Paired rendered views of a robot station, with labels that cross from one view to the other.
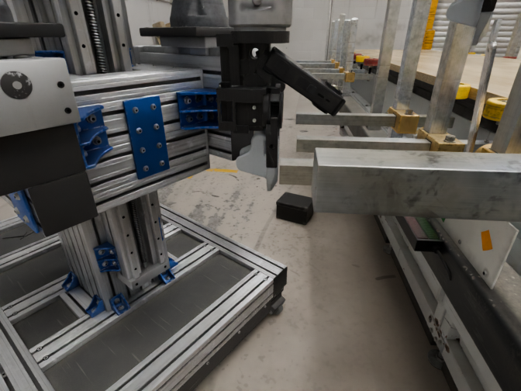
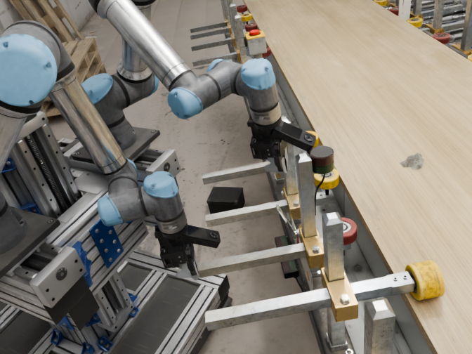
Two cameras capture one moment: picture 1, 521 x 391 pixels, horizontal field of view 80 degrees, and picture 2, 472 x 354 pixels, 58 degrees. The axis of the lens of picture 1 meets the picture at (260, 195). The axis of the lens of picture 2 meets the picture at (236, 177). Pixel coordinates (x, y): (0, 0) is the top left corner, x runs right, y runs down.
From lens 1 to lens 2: 0.85 m
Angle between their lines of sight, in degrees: 9
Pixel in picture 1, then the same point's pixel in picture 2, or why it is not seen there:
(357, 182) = (215, 323)
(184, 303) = (153, 328)
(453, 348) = not seen: hidden behind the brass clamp
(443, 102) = (289, 178)
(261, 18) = (173, 230)
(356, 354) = (293, 327)
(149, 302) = (125, 335)
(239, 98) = (171, 256)
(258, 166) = (187, 274)
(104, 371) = not seen: outside the picture
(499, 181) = (248, 316)
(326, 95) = (211, 242)
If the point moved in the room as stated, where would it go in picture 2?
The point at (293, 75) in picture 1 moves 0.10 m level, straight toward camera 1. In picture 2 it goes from (193, 240) to (194, 268)
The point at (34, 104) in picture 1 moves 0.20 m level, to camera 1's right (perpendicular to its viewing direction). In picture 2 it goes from (68, 277) to (142, 257)
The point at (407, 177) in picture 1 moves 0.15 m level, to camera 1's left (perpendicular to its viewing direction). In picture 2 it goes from (227, 319) to (159, 338)
